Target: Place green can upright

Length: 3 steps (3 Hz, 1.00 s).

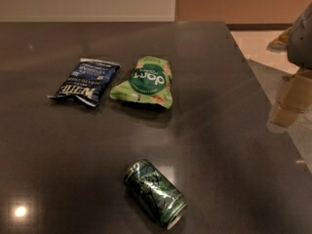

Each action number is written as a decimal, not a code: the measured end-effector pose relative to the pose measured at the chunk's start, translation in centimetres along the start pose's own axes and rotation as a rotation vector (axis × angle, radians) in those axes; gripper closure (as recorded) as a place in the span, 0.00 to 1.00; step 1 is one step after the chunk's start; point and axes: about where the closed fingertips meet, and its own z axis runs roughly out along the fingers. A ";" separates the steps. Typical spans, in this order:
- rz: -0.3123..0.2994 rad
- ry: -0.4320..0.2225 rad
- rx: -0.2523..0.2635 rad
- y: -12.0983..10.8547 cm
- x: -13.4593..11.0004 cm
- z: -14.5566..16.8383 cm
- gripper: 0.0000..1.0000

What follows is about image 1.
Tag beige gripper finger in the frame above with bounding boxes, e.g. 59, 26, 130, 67
269, 69, 312, 128

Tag green soda can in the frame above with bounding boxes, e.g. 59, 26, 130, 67
124, 159, 187, 230

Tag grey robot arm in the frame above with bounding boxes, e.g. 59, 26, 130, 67
269, 4, 312, 128

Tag green snack bag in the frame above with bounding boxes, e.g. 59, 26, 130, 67
109, 57, 173, 109

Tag blue chip bag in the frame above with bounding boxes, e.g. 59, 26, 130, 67
49, 58, 120, 107

